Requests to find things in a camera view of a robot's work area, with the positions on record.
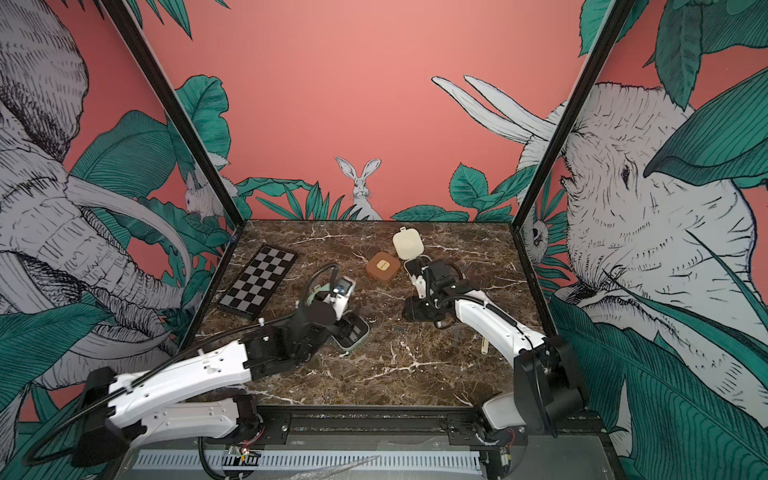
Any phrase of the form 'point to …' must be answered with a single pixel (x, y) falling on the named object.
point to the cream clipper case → (408, 245)
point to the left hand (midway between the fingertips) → (352, 297)
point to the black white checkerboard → (258, 285)
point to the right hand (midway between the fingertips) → (408, 308)
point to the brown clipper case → (382, 266)
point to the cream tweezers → (485, 346)
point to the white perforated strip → (312, 461)
